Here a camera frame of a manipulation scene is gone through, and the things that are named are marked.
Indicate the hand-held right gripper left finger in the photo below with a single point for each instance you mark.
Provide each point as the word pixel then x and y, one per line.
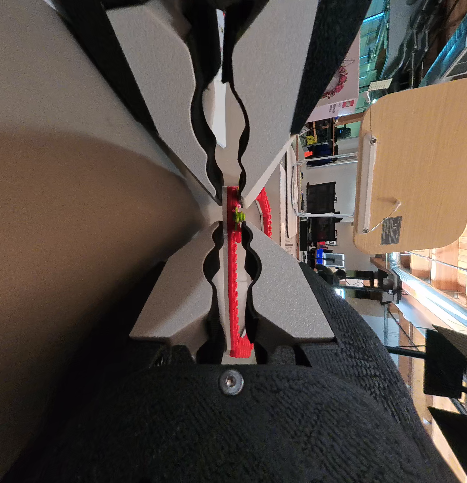
pixel 173 302

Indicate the black monitor on arm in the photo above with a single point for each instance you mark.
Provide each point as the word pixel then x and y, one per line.
pixel 445 364

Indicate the silver ventilation duct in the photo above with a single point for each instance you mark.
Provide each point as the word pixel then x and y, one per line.
pixel 433 298

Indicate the black storage crate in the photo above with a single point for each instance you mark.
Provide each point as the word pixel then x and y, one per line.
pixel 322 229
pixel 321 198

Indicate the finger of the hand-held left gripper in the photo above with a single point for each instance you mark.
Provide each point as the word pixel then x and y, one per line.
pixel 271 94
pixel 158 75

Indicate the lime green lego piece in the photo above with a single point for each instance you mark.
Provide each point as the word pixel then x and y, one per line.
pixel 239 216

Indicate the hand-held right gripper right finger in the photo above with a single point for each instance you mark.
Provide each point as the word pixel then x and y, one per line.
pixel 290 302

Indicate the blue storage bin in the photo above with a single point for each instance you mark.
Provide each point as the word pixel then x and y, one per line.
pixel 322 256

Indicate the red curved lego piece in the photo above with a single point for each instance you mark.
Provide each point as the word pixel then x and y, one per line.
pixel 266 215
pixel 233 286

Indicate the white poster with red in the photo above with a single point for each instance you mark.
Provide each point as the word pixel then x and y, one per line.
pixel 343 86

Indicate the light wooden tabletop with label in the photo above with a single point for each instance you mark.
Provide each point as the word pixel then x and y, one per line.
pixel 418 166

